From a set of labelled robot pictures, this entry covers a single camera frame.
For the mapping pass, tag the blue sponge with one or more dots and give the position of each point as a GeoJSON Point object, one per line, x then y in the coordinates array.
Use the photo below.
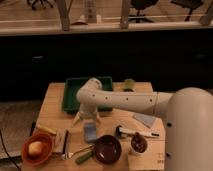
{"type": "Point", "coordinates": [90, 132]}

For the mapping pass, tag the white black handled tool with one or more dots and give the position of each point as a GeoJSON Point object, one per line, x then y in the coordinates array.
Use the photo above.
{"type": "Point", "coordinates": [129, 132]}

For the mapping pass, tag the yellow corn piece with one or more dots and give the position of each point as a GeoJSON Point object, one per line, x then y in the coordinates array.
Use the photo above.
{"type": "Point", "coordinates": [46, 129]}

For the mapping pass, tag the black office chair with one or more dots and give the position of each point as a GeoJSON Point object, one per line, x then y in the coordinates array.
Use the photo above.
{"type": "Point", "coordinates": [141, 5]}

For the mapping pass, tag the wooden board with black knife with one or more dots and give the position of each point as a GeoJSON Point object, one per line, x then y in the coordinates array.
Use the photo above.
{"type": "Point", "coordinates": [60, 141]}

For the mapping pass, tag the grey cloth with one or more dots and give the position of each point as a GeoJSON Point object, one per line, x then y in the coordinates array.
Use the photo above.
{"type": "Point", "coordinates": [148, 121]}

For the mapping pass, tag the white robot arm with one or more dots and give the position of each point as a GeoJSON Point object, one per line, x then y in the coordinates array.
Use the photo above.
{"type": "Point", "coordinates": [188, 113]}

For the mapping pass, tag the green cup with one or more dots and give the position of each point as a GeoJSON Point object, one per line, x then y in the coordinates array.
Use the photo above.
{"type": "Point", "coordinates": [128, 85]}

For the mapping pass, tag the dark frying pan green handle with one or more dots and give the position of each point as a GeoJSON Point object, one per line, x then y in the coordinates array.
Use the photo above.
{"type": "Point", "coordinates": [107, 150]}

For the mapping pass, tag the orange bowl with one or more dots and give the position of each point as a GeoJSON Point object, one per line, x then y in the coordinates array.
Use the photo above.
{"type": "Point", "coordinates": [46, 153]}

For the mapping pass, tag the brown cup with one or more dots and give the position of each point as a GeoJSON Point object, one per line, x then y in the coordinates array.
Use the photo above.
{"type": "Point", "coordinates": [138, 144]}

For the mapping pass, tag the yellow round fruit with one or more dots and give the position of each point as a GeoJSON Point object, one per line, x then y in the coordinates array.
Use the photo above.
{"type": "Point", "coordinates": [35, 148]}

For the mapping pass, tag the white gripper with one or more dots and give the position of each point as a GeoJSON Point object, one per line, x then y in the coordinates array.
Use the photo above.
{"type": "Point", "coordinates": [87, 111]}

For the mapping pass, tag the green plastic tray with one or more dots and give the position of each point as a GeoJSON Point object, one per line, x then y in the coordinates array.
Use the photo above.
{"type": "Point", "coordinates": [72, 85]}

